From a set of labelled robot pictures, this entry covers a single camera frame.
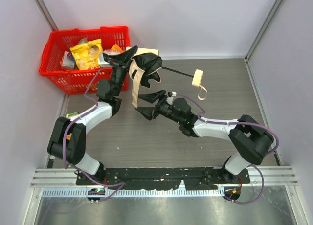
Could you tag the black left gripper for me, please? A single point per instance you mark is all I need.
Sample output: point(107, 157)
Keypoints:
point(120, 64)

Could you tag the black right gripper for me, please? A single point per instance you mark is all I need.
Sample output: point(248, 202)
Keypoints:
point(158, 107)

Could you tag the beige and black umbrella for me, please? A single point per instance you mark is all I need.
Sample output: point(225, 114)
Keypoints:
point(146, 63)

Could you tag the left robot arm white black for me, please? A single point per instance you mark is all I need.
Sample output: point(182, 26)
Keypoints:
point(68, 138)

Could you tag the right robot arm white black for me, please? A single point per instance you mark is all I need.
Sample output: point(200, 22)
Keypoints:
point(251, 140)

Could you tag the orange snack packet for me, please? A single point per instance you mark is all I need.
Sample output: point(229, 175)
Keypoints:
point(116, 49)

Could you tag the yellow chips bag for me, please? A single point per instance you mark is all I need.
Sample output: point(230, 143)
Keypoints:
point(86, 54)

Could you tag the red plastic shopping basket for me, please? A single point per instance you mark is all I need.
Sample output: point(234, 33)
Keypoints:
point(58, 65)

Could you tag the grey small box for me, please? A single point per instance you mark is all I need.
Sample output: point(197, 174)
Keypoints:
point(66, 62)

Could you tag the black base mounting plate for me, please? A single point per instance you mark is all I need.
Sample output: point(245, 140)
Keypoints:
point(194, 178)

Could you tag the orange juice carton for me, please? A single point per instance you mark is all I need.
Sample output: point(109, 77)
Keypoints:
point(71, 115)

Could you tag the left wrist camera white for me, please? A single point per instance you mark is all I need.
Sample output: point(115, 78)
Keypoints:
point(102, 61)

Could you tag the white slotted cable duct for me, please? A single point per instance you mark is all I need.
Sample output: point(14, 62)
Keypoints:
point(91, 192)

